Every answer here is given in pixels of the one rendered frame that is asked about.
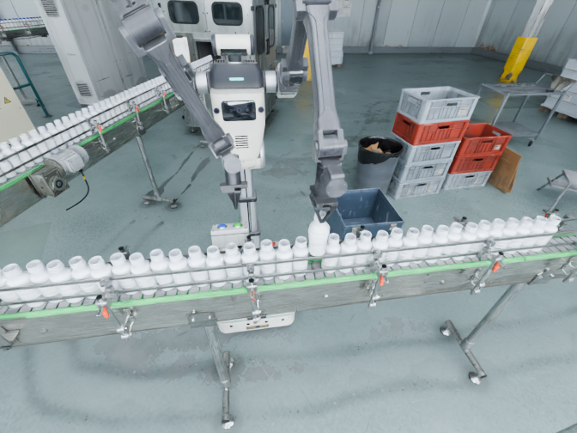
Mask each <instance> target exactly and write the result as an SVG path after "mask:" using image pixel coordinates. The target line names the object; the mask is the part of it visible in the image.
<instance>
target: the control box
mask: <svg viewBox="0 0 577 433"><path fill-rule="evenodd" d="M218 225H219V224H215V225H213V227H212V230H211V239H212V245H213V246H217V247H226V245H227V244H228V243H229V242H234V243H235V244H236V246H237V248H238V249H241V248H242V246H244V245H245V240H246V237H247V236H248V235H249V231H248V222H246V223H241V225H240V226H234V223H226V227H224V228H218Z"/></svg>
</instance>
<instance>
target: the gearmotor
mask: <svg viewBox="0 0 577 433"><path fill-rule="evenodd" d="M88 160H89V155H88V152H87V151H86V150H85V149H84V148H82V147H81V146H79V145H75V144H73V145H71V146H69V147H67V148H66V149H63V150H60V151H59V152H57V153H55V154H53V155H52V156H50V157H48V158H46V159H45V160H44V166H43V167H41V168H38V169H37V170H35V171H33V172H32V173H31V174H29V175H28V178H29V179H30V180H31V181H32V183H33V185H34V187H35V188H36V191H37V192H38V193H39V195H40V196H41V197H42V198H47V196H53V197H54V198H55V197H56V196H57V195H59V194H60V193H62V192H64V191H65V190H67V189H68V188H70V186H69V184H68V182H67V180H66V179H65V178H64V177H65V176H66V175H67V174H70V173H71V172H72V173H76V172H77V171H79V172H81V173H82V177H83V178H84V180H85V182H86V184H87V187H88V192H87V194H86V196H85V197H84V198H83V199H82V200H81V201H79V202H78V203H76V204H74V205H73V206H71V207H70V208H68V209H66V210H69V209H71V208H72V207H74V206H76V205H77V204H79V203H81V202H82V201H83V200H84V199H85V198H86V197H87V196H88V193H89V186H88V182H87V180H86V178H85V176H84V174H83V172H82V171H83V170H82V168H84V167H85V163H86V162H88Z"/></svg>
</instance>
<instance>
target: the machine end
mask: <svg viewBox="0 0 577 433"><path fill-rule="evenodd" d="M158 6H159V7H160V8H161V10H162V13H163V15H164V16H165V17H166V19H167V22H168V23H169V25H170V27H171V29H172V30H173V31H174V34H175V35H185V36H187V39H188V44H189V49H190V54H191V62H194V61H197V60H199V59H201V58H205V57H207V56H209V55H211V56H212V57H214V56H215V55H214V54H213V50H212V45H211V35H212V34H214V35H216V34H235V32H236V33H237V34H252V35H253V36H254V44H255V54H254V55H247V56H241V59H255V60H257V62H258V65H259V66H260V68H261V70H262V71H266V70H274V71H276V65H277V64H278V60H276V0H159V3H158ZM205 97H206V103H207V108H208V112H209V113H210V115H211V117H212V118H214V114H213V108H212V103H211V97H210V94H205ZM276 98H277V96H276V93H264V109H265V118H267V116H268V115H269V114H270V112H274V110H273V109H272V108H273V107H274V106H275V105H276ZM182 110H183V114H184V115H183V116H182V118H183V119H184V120H185V123H186V126H191V127H192V130H190V133H196V132H197V130H194V127H200V126H199V124H198V122H197V121H196V120H195V119H194V117H193V116H192V114H191V112H190V111H189V109H188V108H187V106H186V105H184V106H182Z"/></svg>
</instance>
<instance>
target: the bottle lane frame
mask: <svg viewBox="0 0 577 433"><path fill-rule="evenodd" d="M573 257H575V259H574V260H573V261H572V262H571V265H572V266H573V267H574V268H575V267H576V266H577V250H576V249H575V251H567V252H561V251H560V252H559V253H553V252H552V253H544V254H537V255H528V256H521V255H520V257H514V256H513V257H512V258H505V257H504V260H503V261H502V263H503V264H504V265H505V266H506V267H507V269H506V270H504V269H503V268H502V267H501V266H500V268H499V269H498V270H497V271H496V272H493V271H492V272H491V273H490V274H489V275H488V277H487V278H486V279H485V281H484V282H485V286H484V287H482V288H488V287H495V286H502V285H509V284H522V283H529V282H531V280H532V279H533V278H534V277H535V276H536V275H537V274H538V273H540V272H541V271H552V270H556V271H557V274H556V275H555V276H554V277H553V278H552V279H557V278H563V277H565V276H567V275H565V274H564V273H563V272H562V269H561V268H562V267H563V266H564V265H566V264H568V261H569V260H570V259H571V258H573ZM487 259H488V258H487ZM462 262H463V261H462ZM444 263H445V262H444ZM453 263H454V262H453ZM435 264H436V263H435ZM490 264H491V262H490V260H489V259H488V260H484V261H481V260H480V259H479V261H476V262H472V261H471V262H468V263H464V262H463V263H461V264H455V263H454V264H453V265H447V264H446V263H445V265H437V264H436V266H428V267H423V268H421V267H420V266H419V265H418V268H415V269H411V268H410V269H407V270H402V269H401V267H400V270H399V271H393V270H392V268H391V271H389V272H388V273H387V276H386V277H387V279H388V281H389V283H388V284H386V282H384V283H383V285H381V286H380V287H379V290H378V292H377V294H378V296H379V297H380V298H379V300H377V302H379V301H386V300H393V299H400V298H407V297H414V296H426V295H433V294H440V293H447V292H454V291H461V290H470V289H471V288H474V286H473V285H472V284H471V280H470V279H471V277H472V276H473V275H476V274H475V271H476V270H477V268H482V269H481V271H480V272H479V273H478V274H477V275H478V277H479V278H481V276H482V275H483V274H484V273H485V271H486V270H487V269H488V267H489V265H490ZM353 273H354V272H353ZM343 275H344V276H343V277H336V276H335V274H334V277H330V278H326V277H325V278H322V279H316V277H315V276H314V280H306V278H305V277H304V279H305V280H304V281H300V282H296V280H295V281H294V282H292V283H286V281H285V280H284V283H283V284H276V282H275V280H274V284H269V285H265V283H264V285H261V286H258V291H255V294H260V297H261V299H259V300H260V301H261V306H260V307H259V310H260V312H261V313H259V316H265V315H271V314H284V313H291V312H298V311H305V310H312V309H319V308H332V307H339V306H345V305H352V304H359V303H366V302H368V301H370V293H369V290H370V288H372V287H373V286H371V284H372V282H373V280H377V278H378V277H377V275H376V273H375V272H373V273H368V274H365V273H364V271H363V274H361V275H355V274H354V275H353V276H345V274H343ZM324 276H325V275H324ZM131 297H132V296H131ZM95 302H96V300H95ZM95 302H94V304H92V305H83V303H82V305H81V306H76V307H71V306H70V305H71V304H70V305H69V306H68V307H67V308H58V306H57V307H56V308H54V309H46V308H44V309H43V310H38V311H33V308H32V310H31V311H29V312H23V313H20V310H19V311H18V312H17V313H15V314H6V313H7V311H8V310H7V311H6V313H5V314H0V326H2V327H3V328H4V329H5V330H7V331H14V330H20V331H19V333H18V334H17V336H16V339H18V340H19V341H20V342H19V343H16V344H11V345H6V346H13V347H20V346H27V345H39V344H46V343H53V342H60V341H67V340H74V339H81V338H94V337H101V336H108V335H114V334H120V332H117V328H116V326H115V325H114V324H113V323H112V321H111V320H110V318H105V317H104V316H103V314H101V316H100V318H97V317H96V315H97V312H98V310H99V309H98V308H97V307H96V305H95ZM127 308H128V309H129V310H130V311H131V314H130V316H133V317H134V318H135V320H136V321H134V323H133V325H132V328H131V332H141V331H148V330H155V329H162V328H169V327H176V326H189V325H190V324H189V321H188V319H187V317H188V316H189V315H190V314H198V313H205V312H211V313H213V314H215V317H216V321H224V320H237V319H244V318H251V317H252V303H251V295H250V292H247V289H246V287H244V284H242V288H238V289H234V287H233V285H232V289H230V290H223V289H222V287H221V290H215V291H212V290H211V287H210V291H207V292H201V290H200V289H199V292H198V293H191V294H190V292H189V290H188V292H187V294H184V295H179V294H178V291H177V294H176V295H175V296H167V292H166V294H165V296H162V297H155V294H154V296H153V298H146V299H144V298H143V297H142V299H138V300H132V299H131V298H130V300H129V301H122V302H121V301H120V298H119V299H118V301H117V302H112V305H111V307H110V309H111V310H112V311H113V313H114V314H115V316H116V317H117V319H118V321H119V322H120V324H121V325H123V324H124V323H125V319H126V316H127V315H126V314H125V312H124V309H127Z"/></svg>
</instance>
